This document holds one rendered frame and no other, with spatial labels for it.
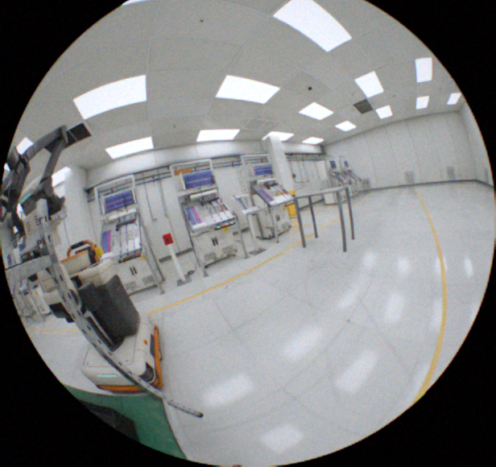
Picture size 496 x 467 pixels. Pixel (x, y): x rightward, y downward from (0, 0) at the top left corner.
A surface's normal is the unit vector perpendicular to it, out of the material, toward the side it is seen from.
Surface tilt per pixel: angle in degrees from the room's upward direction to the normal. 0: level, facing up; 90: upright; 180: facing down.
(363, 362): 0
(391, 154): 90
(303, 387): 0
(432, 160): 90
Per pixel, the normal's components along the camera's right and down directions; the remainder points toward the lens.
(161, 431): -0.25, -0.96
